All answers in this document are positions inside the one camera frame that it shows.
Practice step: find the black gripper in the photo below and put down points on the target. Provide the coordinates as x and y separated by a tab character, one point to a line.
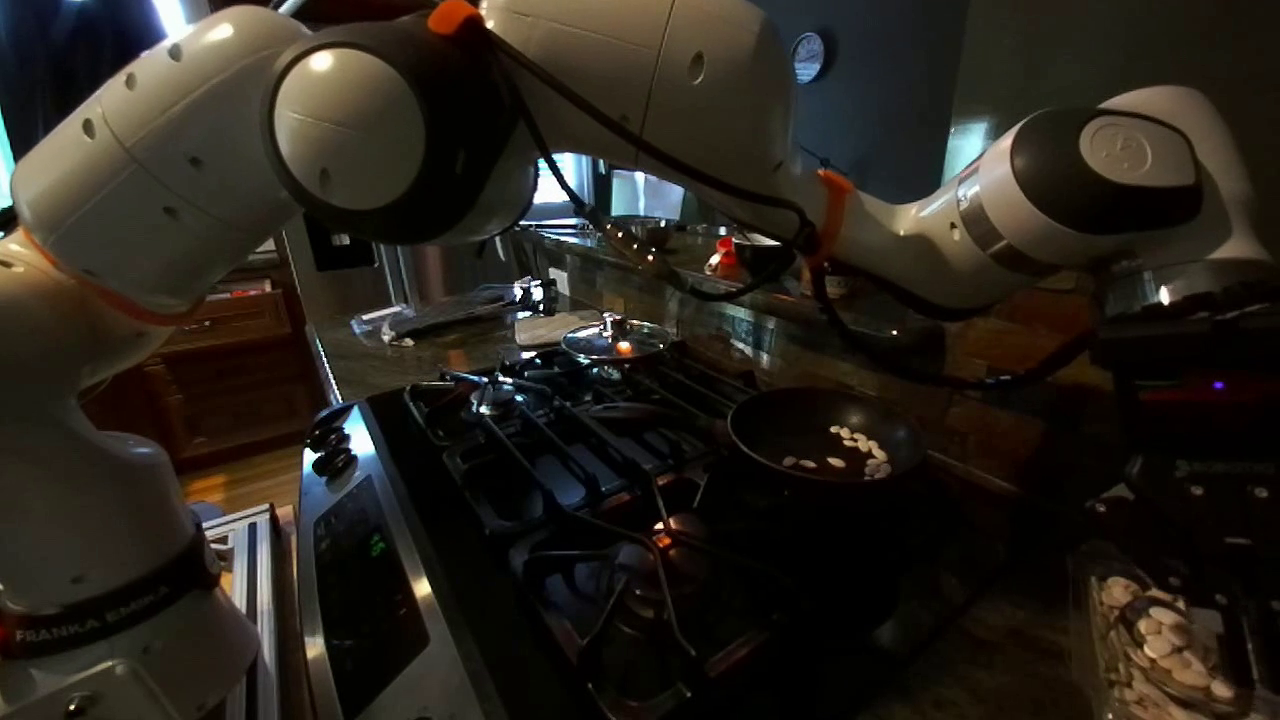
1192	375

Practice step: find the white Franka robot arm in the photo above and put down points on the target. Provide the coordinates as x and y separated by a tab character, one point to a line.
161	173

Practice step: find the stainless steel mixing bowl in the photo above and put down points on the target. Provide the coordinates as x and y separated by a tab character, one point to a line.
645	243

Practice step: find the clear container of almonds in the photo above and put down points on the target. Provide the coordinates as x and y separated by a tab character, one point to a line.
1145	643

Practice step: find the black frying pan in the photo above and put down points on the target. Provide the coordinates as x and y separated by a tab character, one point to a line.
820	432

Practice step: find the red measuring cup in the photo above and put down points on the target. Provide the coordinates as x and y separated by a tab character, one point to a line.
724	257

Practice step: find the glass lid steel knob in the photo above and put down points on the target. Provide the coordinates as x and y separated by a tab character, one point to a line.
613	341

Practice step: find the black gas stove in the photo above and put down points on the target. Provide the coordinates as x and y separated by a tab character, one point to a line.
562	464

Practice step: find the bright window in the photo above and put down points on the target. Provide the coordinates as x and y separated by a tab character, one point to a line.
566	184

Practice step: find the clear glass tray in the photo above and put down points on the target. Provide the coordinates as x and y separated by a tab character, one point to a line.
427	321

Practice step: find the black stove knob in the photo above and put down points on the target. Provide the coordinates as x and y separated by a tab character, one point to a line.
329	420
339	457

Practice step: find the wooden cabinet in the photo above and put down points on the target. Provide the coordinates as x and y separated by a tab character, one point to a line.
225	387

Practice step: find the metal robot mount frame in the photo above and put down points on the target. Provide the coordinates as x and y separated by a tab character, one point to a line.
247	601

